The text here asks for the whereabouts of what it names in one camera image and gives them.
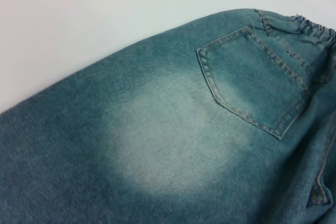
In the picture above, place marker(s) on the blue denim shorts basketball print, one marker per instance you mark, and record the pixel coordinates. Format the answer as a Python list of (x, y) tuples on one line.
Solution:
[(157, 129)]

